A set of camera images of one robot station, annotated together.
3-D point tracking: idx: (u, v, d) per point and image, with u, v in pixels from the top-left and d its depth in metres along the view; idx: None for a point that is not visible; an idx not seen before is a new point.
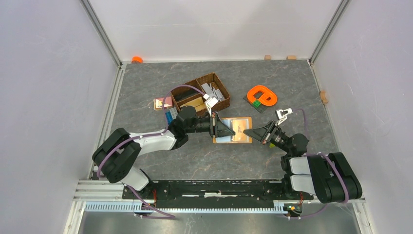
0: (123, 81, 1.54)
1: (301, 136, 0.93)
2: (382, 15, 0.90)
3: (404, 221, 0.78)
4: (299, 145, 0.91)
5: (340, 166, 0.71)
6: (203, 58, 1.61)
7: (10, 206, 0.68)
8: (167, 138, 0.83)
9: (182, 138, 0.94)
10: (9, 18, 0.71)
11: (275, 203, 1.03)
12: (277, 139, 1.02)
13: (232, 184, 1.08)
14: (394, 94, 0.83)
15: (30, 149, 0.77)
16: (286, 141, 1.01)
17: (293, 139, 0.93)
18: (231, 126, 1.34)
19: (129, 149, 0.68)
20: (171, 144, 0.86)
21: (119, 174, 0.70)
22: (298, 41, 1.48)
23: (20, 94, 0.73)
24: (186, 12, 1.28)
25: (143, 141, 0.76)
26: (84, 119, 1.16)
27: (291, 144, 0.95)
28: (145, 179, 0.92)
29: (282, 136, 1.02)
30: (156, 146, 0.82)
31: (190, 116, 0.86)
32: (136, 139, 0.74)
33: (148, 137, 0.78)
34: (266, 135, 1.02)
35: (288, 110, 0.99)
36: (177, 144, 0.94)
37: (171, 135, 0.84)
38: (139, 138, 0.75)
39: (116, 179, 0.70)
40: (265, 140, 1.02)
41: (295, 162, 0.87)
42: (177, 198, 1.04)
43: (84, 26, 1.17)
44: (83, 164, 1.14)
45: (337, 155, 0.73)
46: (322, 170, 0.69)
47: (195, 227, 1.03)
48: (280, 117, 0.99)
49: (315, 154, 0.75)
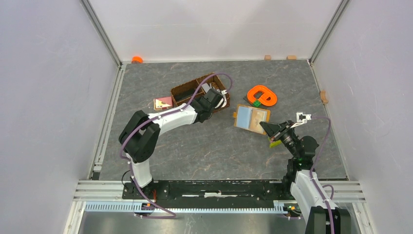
0: (123, 81, 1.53)
1: (309, 138, 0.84)
2: (382, 15, 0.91)
3: (405, 221, 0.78)
4: (307, 147, 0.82)
5: (340, 229, 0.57)
6: (203, 58, 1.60)
7: (10, 206, 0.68)
8: (188, 114, 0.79)
9: (207, 111, 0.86)
10: (10, 18, 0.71)
11: (275, 203, 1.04)
12: (288, 139, 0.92)
13: (232, 184, 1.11)
14: (394, 94, 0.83)
15: (30, 149, 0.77)
16: (295, 143, 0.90)
17: (302, 140, 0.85)
18: (250, 115, 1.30)
19: (149, 131, 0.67)
20: (192, 119, 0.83)
21: (144, 154, 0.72)
22: (298, 41, 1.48)
23: (20, 95, 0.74)
24: (187, 11, 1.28)
25: (163, 121, 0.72)
26: (84, 119, 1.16)
27: (299, 146, 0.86)
28: (149, 176, 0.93)
29: (293, 138, 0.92)
30: (179, 123, 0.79)
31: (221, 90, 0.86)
32: (154, 119, 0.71)
33: (168, 116, 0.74)
34: (275, 133, 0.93)
35: (306, 115, 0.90)
36: (199, 116, 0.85)
37: (191, 110, 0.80)
38: (158, 118, 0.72)
39: (142, 159, 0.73)
40: (273, 137, 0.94)
41: (301, 179, 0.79)
42: (177, 198, 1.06)
43: (84, 26, 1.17)
44: (83, 164, 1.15)
45: (343, 213, 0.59)
46: (320, 227, 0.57)
47: (195, 227, 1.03)
48: (298, 121, 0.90)
49: (320, 206, 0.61)
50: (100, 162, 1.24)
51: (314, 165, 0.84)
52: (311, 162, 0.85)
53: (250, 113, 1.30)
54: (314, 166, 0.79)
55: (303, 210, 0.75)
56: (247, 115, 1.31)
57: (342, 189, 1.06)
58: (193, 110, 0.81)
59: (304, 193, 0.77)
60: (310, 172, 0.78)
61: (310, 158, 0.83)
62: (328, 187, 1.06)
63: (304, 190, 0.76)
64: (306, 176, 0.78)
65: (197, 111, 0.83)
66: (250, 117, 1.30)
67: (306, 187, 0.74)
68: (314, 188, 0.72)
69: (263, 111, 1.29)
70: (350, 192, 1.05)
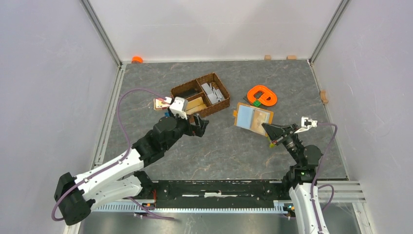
0: (123, 81, 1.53)
1: (314, 148, 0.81)
2: (381, 15, 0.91)
3: (405, 222, 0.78)
4: (309, 158, 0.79)
5: None
6: (203, 59, 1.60)
7: (10, 205, 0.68)
8: (128, 167, 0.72)
9: (157, 152, 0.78)
10: (10, 18, 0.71)
11: (275, 202, 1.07)
12: (291, 145, 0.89)
13: (231, 184, 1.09)
14: (394, 93, 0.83)
15: (30, 148, 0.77)
16: (298, 148, 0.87)
17: (306, 149, 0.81)
18: (252, 115, 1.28)
19: (72, 201, 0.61)
20: (139, 166, 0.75)
21: (78, 217, 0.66)
22: (298, 41, 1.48)
23: (20, 94, 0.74)
24: (187, 11, 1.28)
25: (90, 184, 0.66)
26: (84, 119, 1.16)
27: (302, 155, 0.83)
28: (133, 187, 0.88)
29: (297, 144, 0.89)
30: (119, 176, 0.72)
31: (168, 127, 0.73)
32: (80, 184, 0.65)
33: (98, 175, 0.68)
34: (278, 137, 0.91)
35: (312, 121, 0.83)
36: (150, 159, 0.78)
37: (134, 159, 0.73)
38: (84, 183, 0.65)
39: (75, 222, 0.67)
40: (275, 142, 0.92)
41: (300, 194, 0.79)
42: (177, 198, 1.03)
43: (84, 26, 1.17)
44: (82, 164, 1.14)
45: None
46: None
47: (195, 227, 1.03)
48: (302, 127, 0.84)
49: None
50: (99, 162, 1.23)
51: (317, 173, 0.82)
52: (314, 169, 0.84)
53: (251, 112, 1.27)
54: (316, 179, 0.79)
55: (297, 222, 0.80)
56: (249, 114, 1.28)
57: (342, 189, 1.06)
58: (138, 157, 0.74)
59: (300, 206, 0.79)
60: (312, 188, 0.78)
61: (313, 167, 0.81)
62: (329, 187, 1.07)
63: (301, 206, 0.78)
64: (306, 193, 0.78)
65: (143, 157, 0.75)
66: (252, 116, 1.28)
67: (305, 207, 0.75)
68: (313, 210, 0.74)
69: (265, 112, 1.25)
70: (350, 192, 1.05)
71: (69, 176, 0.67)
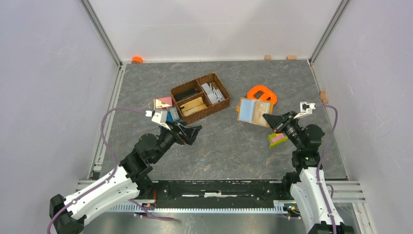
0: (123, 81, 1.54)
1: (315, 127, 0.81)
2: (382, 15, 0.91)
3: (405, 222, 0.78)
4: (311, 135, 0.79)
5: None
6: (203, 59, 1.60)
7: (11, 205, 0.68)
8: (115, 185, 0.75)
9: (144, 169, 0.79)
10: (10, 18, 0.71)
11: (275, 203, 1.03)
12: (291, 130, 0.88)
13: (231, 184, 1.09)
14: (394, 93, 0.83)
15: (30, 148, 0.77)
16: (298, 133, 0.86)
17: (307, 129, 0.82)
18: (253, 107, 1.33)
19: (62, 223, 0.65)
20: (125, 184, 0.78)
21: None
22: (298, 41, 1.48)
23: (21, 95, 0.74)
24: (186, 11, 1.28)
25: (79, 204, 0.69)
26: (84, 119, 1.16)
27: (303, 136, 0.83)
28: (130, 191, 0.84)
29: (297, 128, 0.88)
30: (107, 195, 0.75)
31: (148, 146, 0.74)
32: (69, 206, 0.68)
33: (85, 196, 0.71)
34: (278, 125, 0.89)
35: (310, 105, 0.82)
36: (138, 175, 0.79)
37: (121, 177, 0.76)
38: (72, 204, 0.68)
39: None
40: (276, 129, 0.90)
41: (305, 178, 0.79)
42: (177, 198, 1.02)
43: (84, 26, 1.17)
44: (82, 164, 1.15)
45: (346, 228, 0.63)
46: None
47: (195, 227, 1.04)
48: (301, 111, 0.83)
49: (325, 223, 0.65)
50: (100, 162, 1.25)
51: (322, 158, 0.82)
52: (317, 152, 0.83)
53: (253, 105, 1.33)
54: (321, 163, 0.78)
55: (305, 209, 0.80)
56: (251, 107, 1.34)
57: (342, 189, 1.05)
58: (124, 174, 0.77)
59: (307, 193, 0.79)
60: (317, 171, 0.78)
61: (316, 147, 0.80)
62: (328, 187, 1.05)
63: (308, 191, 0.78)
64: (312, 177, 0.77)
65: (130, 175, 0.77)
66: (253, 109, 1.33)
67: (311, 191, 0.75)
68: (320, 193, 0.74)
69: (265, 104, 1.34)
70: (351, 192, 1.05)
71: (59, 197, 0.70)
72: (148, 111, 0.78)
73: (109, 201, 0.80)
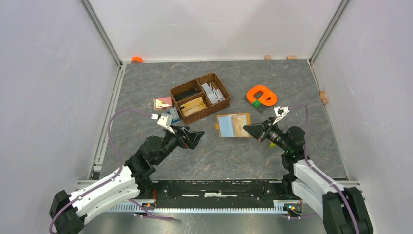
0: (123, 81, 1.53)
1: (296, 128, 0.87)
2: (382, 15, 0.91)
3: (404, 222, 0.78)
4: (295, 137, 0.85)
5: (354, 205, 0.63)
6: (203, 59, 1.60)
7: (11, 205, 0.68)
8: (120, 184, 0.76)
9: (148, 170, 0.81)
10: (10, 17, 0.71)
11: (275, 203, 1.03)
12: (274, 136, 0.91)
13: (231, 184, 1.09)
14: (394, 93, 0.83)
15: (30, 148, 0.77)
16: (282, 136, 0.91)
17: (289, 132, 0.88)
18: (232, 122, 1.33)
19: (67, 217, 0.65)
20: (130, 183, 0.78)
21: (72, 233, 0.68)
22: (298, 41, 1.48)
23: (20, 95, 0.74)
24: (186, 11, 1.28)
25: (84, 201, 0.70)
26: (84, 119, 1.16)
27: (287, 139, 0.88)
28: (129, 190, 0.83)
29: (278, 132, 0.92)
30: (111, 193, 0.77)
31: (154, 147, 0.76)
32: (75, 201, 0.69)
33: (91, 193, 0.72)
34: (261, 134, 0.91)
35: (284, 108, 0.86)
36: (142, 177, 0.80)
37: (125, 177, 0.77)
38: (78, 200, 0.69)
39: None
40: (260, 139, 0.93)
41: (299, 171, 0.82)
42: (177, 198, 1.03)
43: (84, 26, 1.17)
44: (83, 164, 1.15)
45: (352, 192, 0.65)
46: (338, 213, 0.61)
47: (195, 227, 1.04)
48: (278, 116, 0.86)
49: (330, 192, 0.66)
50: (100, 162, 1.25)
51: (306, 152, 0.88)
52: (302, 149, 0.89)
53: (231, 120, 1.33)
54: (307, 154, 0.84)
55: (309, 200, 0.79)
56: (228, 123, 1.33)
57: None
58: (129, 174, 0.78)
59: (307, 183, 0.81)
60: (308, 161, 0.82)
61: (302, 146, 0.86)
62: None
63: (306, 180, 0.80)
64: (304, 166, 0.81)
65: (135, 175, 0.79)
66: (232, 123, 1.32)
67: (309, 177, 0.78)
68: (317, 175, 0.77)
69: (242, 116, 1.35)
70: None
71: (64, 193, 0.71)
72: (155, 114, 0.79)
73: (110, 200, 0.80)
